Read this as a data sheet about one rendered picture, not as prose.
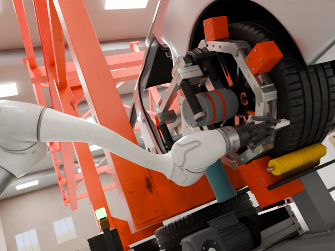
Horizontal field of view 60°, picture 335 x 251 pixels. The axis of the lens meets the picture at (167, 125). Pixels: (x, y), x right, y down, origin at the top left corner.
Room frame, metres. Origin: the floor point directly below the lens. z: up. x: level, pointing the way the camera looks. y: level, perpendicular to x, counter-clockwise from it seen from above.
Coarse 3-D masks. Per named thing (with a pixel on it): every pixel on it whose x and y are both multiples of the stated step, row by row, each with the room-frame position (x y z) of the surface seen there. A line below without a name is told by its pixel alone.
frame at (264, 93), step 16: (208, 48) 1.08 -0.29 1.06; (224, 48) 1.00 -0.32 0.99; (240, 48) 0.95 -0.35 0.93; (240, 64) 0.98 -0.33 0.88; (256, 80) 0.95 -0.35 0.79; (256, 96) 0.98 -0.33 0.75; (272, 96) 0.98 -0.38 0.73; (256, 112) 1.02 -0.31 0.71; (272, 112) 1.02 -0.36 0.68; (208, 128) 1.43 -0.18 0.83; (272, 144) 1.11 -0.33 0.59; (224, 160) 1.33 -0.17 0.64; (240, 160) 1.23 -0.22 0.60
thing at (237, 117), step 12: (216, 60) 1.26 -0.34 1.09; (228, 60) 1.31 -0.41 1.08; (216, 72) 1.34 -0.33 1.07; (228, 72) 1.20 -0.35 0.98; (240, 72) 1.15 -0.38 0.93; (204, 84) 1.36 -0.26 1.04; (228, 84) 1.44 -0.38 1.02; (240, 84) 1.18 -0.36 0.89; (252, 96) 1.18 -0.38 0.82; (240, 108) 1.31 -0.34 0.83; (252, 108) 1.19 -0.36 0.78; (276, 108) 1.05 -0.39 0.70; (228, 120) 1.38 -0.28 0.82; (240, 120) 1.29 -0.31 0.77
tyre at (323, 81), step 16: (240, 32) 1.01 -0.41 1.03; (256, 32) 0.96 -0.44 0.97; (272, 32) 0.97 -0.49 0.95; (288, 48) 0.96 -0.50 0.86; (288, 64) 0.94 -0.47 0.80; (304, 64) 0.98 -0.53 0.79; (320, 64) 1.01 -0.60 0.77; (272, 80) 1.00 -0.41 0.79; (288, 80) 0.95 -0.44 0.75; (304, 80) 0.98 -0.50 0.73; (320, 80) 1.01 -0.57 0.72; (288, 96) 0.98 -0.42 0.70; (304, 96) 1.00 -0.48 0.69; (320, 96) 1.04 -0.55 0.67; (288, 112) 1.01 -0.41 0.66; (304, 112) 1.03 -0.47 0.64; (320, 112) 1.08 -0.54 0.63; (288, 128) 1.05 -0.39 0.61; (304, 128) 1.07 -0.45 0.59; (320, 128) 1.12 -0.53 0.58; (288, 144) 1.09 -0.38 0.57; (304, 144) 1.15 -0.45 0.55
